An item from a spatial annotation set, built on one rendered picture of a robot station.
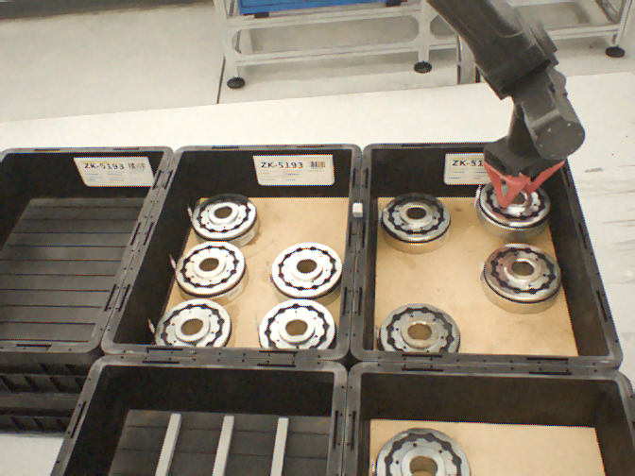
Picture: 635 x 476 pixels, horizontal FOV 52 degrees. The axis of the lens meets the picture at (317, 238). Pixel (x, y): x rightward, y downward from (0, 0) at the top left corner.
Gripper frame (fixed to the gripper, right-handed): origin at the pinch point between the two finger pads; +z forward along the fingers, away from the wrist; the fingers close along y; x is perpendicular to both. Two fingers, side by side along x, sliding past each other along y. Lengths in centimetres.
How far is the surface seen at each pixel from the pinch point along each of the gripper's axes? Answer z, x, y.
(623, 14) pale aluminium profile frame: 67, 102, 177
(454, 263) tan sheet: 6.8, -0.9, -11.6
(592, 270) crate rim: -3.8, -18.0, -6.0
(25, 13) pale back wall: 95, 325, -20
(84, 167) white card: 2, 47, -50
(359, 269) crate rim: -2.7, -0.8, -28.6
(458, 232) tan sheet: 6.7, 3.4, -6.9
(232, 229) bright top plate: 5.1, 22.8, -35.7
